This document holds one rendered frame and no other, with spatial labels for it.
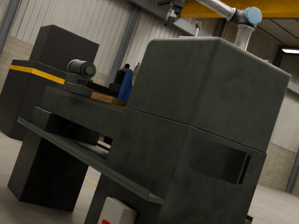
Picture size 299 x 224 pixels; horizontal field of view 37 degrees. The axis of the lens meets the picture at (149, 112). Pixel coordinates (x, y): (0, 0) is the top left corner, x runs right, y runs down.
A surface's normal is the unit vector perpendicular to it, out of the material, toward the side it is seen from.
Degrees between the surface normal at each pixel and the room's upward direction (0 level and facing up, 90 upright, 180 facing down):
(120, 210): 90
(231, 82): 90
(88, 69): 90
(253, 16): 82
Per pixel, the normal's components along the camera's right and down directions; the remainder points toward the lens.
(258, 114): 0.50, 0.13
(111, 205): -0.81, -0.29
